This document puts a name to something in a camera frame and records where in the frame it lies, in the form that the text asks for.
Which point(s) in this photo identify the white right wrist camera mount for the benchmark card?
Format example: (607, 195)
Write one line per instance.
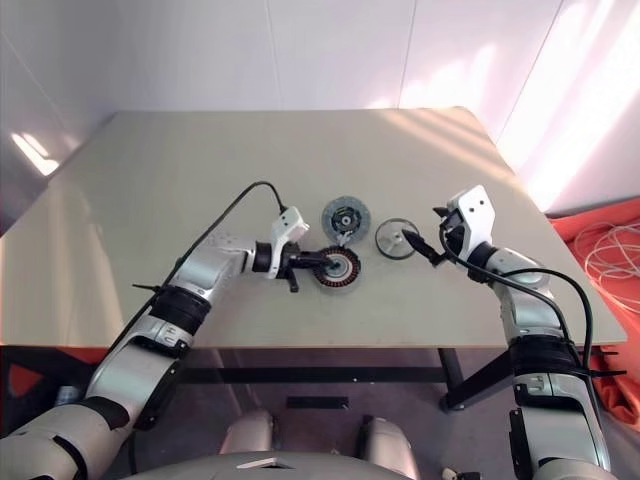
(475, 210)

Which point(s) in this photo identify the grey rounded left leg shell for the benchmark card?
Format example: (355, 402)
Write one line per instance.
(250, 432)

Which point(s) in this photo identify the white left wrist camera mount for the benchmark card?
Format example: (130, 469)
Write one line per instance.
(290, 224)

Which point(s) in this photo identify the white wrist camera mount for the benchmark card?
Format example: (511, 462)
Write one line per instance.
(290, 224)
(475, 210)

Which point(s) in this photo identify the grey robot torso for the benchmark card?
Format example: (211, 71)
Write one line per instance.
(300, 472)

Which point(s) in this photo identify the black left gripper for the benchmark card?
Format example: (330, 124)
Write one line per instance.
(292, 262)

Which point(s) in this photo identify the grey rounded leg shell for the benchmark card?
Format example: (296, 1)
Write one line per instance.
(387, 445)
(250, 432)

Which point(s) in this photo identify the black table frame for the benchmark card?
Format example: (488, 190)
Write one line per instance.
(310, 375)

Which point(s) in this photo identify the silver round motor lid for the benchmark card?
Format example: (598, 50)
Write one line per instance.
(390, 242)

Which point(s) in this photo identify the black floor strip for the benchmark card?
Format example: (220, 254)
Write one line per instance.
(317, 403)

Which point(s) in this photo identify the orange fabric cloth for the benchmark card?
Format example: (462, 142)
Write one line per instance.
(565, 225)
(25, 380)

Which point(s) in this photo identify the copper wound spoked rotor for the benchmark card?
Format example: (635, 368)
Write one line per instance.
(345, 282)

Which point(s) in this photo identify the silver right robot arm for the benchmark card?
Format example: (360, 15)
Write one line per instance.
(530, 300)

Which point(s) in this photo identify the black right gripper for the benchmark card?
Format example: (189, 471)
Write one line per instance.
(450, 232)

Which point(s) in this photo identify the grey rounded right leg shell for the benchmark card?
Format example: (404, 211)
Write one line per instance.
(387, 445)

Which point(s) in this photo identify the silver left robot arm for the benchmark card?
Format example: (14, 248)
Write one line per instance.
(200, 270)

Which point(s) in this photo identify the grey round motor housing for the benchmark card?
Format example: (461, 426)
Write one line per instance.
(332, 212)

